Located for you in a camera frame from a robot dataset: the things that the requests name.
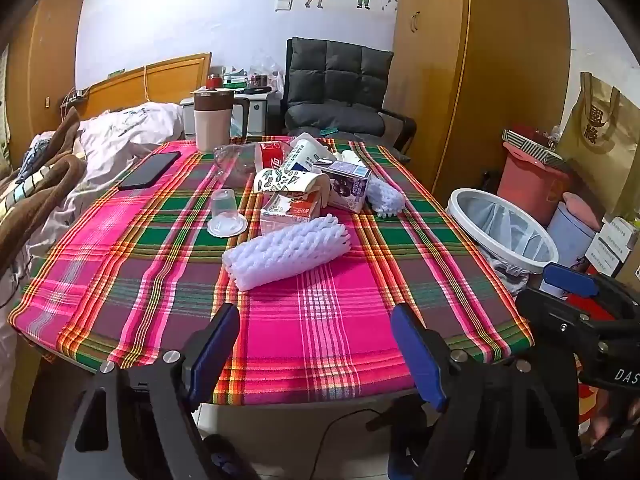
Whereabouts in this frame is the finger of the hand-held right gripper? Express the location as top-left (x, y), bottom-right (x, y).
top-left (515, 287), bottom-right (597, 343)
top-left (541, 262), bottom-right (602, 299)

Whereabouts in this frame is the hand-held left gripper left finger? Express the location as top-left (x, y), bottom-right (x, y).
top-left (57, 302), bottom-right (261, 480)

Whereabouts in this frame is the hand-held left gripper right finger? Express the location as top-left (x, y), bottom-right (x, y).
top-left (387, 302), bottom-right (586, 480)

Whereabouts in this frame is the large white foam fruit net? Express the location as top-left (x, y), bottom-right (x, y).
top-left (221, 213), bottom-right (351, 292)

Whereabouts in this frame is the white round trash bin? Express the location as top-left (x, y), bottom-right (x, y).
top-left (445, 188), bottom-right (560, 301)

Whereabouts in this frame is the clear plastic cup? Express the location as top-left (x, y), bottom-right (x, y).
top-left (207, 189), bottom-right (248, 237)

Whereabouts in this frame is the red and white drink carton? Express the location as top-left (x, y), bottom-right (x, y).
top-left (259, 192), bottom-right (322, 236)

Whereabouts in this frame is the small white foam fruit net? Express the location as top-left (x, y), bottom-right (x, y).
top-left (365, 175), bottom-right (406, 218)

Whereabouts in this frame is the patterned paper cup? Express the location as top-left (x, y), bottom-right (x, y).
top-left (251, 167), bottom-right (332, 208)

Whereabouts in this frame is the purple drink carton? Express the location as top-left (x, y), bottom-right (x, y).
top-left (312, 157), bottom-right (372, 211)

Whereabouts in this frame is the crushed clear plastic bottle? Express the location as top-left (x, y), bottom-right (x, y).
top-left (212, 140), bottom-right (293, 186)

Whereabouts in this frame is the white paper cup blue print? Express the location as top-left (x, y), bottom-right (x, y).
top-left (280, 132), bottom-right (336, 173)

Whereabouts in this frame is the pale blue pail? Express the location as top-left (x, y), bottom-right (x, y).
top-left (546, 202), bottom-right (598, 268)

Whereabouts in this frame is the white printed cardboard box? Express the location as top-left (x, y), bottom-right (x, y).
top-left (585, 217), bottom-right (638, 276)

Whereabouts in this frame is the pink pail lid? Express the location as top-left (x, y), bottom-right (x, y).
top-left (562, 191), bottom-right (603, 231)

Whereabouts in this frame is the pale blue bin liner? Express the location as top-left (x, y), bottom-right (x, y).
top-left (457, 197), bottom-right (546, 261)

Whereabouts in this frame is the pink green plaid tablecloth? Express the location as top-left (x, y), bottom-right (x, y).
top-left (7, 135), bottom-right (536, 406)

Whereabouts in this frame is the pink plastic bucket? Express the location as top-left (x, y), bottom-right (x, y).
top-left (497, 142), bottom-right (571, 218)

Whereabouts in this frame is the striped flat box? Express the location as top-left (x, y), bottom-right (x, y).
top-left (502, 129), bottom-right (568, 163)

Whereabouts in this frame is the gold paper bag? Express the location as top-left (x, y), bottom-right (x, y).
top-left (555, 72), bottom-right (640, 201)

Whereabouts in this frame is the black smartphone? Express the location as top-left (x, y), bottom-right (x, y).
top-left (117, 151), bottom-right (182, 192)

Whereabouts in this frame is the pink tumbler with brown lid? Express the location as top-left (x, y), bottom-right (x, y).
top-left (192, 89), bottom-right (249, 153)

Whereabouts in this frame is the brown blanket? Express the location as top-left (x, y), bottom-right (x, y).
top-left (0, 107), bottom-right (86, 281)

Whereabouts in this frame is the large wooden wardrobe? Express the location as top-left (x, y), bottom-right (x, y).
top-left (387, 0), bottom-right (573, 206)

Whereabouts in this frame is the white duvet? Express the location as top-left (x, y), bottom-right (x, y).
top-left (20, 102), bottom-right (187, 311)

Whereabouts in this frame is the white nightstand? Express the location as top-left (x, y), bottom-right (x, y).
top-left (180, 87), bottom-right (283, 138)

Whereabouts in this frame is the striped white cloth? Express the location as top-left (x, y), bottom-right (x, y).
top-left (0, 150), bottom-right (66, 211)

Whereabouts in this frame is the wooden bed headboard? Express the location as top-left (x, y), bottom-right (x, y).
top-left (75, 52), bottom-right (213, 121)

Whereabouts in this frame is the grey padded chair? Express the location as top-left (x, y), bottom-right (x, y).
top-left (282, 36), bottom-right (417, 153)

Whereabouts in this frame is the tall wooden cabinet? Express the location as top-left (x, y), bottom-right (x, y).
top-left (10, 0), bottom-right (87, 161)

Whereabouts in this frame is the black floor cable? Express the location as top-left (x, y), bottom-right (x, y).
top-left (312, 407), bottom-right (383, 480)

